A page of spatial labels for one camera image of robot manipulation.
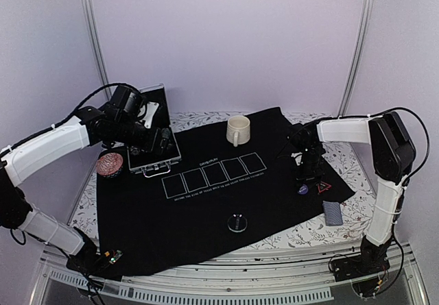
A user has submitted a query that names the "front aluminium rail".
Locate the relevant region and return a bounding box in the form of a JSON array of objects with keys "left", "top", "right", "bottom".
[{"left": 30, "top": 242, "right": 429, "bottom": 304}]

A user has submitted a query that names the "aluminium poker chip case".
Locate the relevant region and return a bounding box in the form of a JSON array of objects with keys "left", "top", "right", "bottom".
[{"left": 127, "top": 84, "right": 181, "bottom": 178}]

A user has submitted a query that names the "left aluminium frame post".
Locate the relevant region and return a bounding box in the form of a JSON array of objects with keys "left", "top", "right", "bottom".
[{"left": 81, "top": 0, "right": 108, "bottom": 85}]

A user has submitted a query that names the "small green circuit board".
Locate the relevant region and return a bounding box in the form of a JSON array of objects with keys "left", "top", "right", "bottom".
[{"left": 104, "top": 249, "right": 123, "bottom": 265}]

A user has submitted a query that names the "right aluminium frame post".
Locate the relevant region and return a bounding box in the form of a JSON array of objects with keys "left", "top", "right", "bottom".
[{"left": 337, "top": 0, "right": 374, "bottom": 117}]

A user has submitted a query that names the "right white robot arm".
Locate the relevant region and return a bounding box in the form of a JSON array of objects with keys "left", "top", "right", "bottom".
[{"left": 287, "top": 107, "right": 417, "bottom": 281}]

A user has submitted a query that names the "purple small blind button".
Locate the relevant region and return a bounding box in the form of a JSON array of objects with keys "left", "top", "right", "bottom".
[{"left": 297, "top": 184, "right": 309, "bottom": 195}]

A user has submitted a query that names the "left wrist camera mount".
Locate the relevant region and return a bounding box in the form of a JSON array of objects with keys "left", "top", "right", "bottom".
[{"left": 138, "top": 101, "right": 160, "bottom": 129}]

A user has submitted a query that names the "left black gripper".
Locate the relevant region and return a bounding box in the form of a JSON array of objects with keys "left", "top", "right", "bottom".
[{"left": 115, "top": 118, "right": 177, "bottom": 155}]

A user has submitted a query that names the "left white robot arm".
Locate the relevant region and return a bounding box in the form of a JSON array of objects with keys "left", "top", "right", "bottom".
[{"left": 1, "top": 83, "right": 181, "bottom": 276}]

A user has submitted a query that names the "cream ceramic mug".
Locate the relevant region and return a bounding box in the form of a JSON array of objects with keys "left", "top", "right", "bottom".
[{"left": 226, "top": 115, "right": 250, "bottom": 147}]

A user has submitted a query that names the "red triangle black token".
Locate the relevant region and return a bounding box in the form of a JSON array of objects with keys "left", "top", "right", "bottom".
[{"left": 316, "top": 181, "right": 332, "bottom": 194}]

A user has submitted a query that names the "clear black dealer button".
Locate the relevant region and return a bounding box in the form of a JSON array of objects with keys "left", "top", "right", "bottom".
[{"left": 227, "top": 214, "right": 248, "bottom": 233}]

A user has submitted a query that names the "aluminium frame post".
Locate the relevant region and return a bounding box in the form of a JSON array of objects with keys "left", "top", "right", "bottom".
[
  {"left": 337, "top": 0, "right": 374, "bottom": 117},
  {"left": 81, "top": 0, "right": 108, "bottom": 85}
]

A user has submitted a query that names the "black poker table mat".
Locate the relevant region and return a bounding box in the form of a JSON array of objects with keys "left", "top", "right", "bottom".
[{"left": 97, "top": 108, "right": 353, "bottom": 279}]

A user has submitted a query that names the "blue patterned card deck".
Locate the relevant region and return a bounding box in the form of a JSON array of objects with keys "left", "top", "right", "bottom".
[{"left": 322, "top": 201, "right": 344, "bottom": 227}]

